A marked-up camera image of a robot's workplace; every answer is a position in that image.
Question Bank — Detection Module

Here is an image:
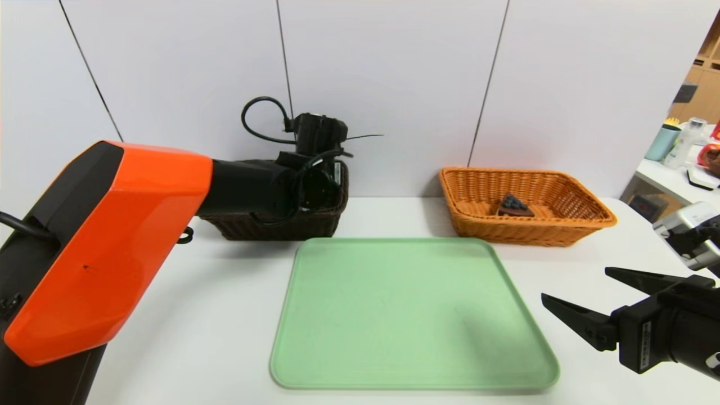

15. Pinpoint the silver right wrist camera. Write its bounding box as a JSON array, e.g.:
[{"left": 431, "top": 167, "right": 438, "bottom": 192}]
[{"left": 652, "top": 201, "right": 720, "bottom": 271}]

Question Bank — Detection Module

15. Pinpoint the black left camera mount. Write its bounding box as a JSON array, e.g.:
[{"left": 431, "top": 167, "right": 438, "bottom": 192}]
[{"left": 292, "top": 112, "right": 348, "bottom": 157}]

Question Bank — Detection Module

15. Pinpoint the clear plastic bottle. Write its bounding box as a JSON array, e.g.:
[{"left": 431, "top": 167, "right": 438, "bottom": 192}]
[{"left": 664, "top": 117, "right": 707, "bottom": 170}]

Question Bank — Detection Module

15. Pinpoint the dark brown wicker basket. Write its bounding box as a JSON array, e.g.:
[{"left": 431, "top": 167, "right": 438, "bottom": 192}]
[{"left": 200, "top": 160, "right": 350, "bottom": 241}]

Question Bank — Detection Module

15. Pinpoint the chocolate blueberry cake slice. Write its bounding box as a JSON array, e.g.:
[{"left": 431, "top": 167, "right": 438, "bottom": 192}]
[{"left": 497, "top": 194, "right": 535, "bottom": 218}]

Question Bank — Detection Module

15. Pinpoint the white side table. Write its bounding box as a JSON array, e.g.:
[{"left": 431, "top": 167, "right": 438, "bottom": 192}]
[{"left": 633, "top": 127, "right": 720, "bottom": 210}]

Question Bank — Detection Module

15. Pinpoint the orange wicker basket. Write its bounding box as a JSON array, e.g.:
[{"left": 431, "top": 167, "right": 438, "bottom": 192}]
[{"left": 438, "top": 166, "right": 618, "bottom": 248}]

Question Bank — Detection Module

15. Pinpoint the teal cup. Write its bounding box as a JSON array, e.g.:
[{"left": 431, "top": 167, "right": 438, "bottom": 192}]
[{"left": 644, "top": 125, "right": 681, "bottom": 163}]

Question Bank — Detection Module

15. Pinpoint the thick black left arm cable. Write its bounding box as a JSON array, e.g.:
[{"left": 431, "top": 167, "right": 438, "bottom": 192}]
[{"left": 0, "top": 211, "right": 60, "bottom": 242}]

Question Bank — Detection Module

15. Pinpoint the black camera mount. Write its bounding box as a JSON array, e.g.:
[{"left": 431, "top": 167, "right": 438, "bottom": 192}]
[
  {"left": 292, "top": 112, "right": 348, "bottom": 157},
  {"left": 669, "top": 222, "right": 720, "bottom": 265}
]

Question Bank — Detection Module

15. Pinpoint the black and white eraser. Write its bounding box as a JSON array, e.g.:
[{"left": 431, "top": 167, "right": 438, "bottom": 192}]
[{"left": 687, "top": 169, "right": 720, "bottom": 191}]

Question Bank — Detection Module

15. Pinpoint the round red object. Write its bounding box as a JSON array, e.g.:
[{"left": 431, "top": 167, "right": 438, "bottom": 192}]
[{"left": 696, "top": 143, "right": 720, "bottom": 169}]

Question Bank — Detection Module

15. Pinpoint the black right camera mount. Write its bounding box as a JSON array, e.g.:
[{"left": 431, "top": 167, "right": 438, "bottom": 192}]
[{"left": 669, "top": 222, "right": 720, "bottom": 265}]

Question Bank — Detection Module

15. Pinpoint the light green plastic tray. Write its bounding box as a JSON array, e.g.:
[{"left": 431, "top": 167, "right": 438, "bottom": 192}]
[{"left": 270, "top": 237, "right": 560, "bottom": 390}]

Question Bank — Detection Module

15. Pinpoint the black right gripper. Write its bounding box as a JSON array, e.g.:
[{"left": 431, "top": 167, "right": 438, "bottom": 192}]
[{"left": 541, "top": 267, "right": 720, "bottom": 382}]

